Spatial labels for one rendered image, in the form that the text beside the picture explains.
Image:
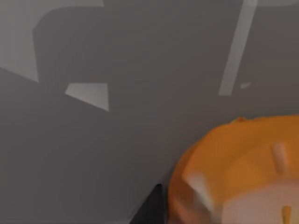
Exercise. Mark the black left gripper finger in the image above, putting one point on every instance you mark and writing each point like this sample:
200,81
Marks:
153,210

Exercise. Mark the orange bottle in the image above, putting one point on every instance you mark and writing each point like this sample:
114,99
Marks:
238,172

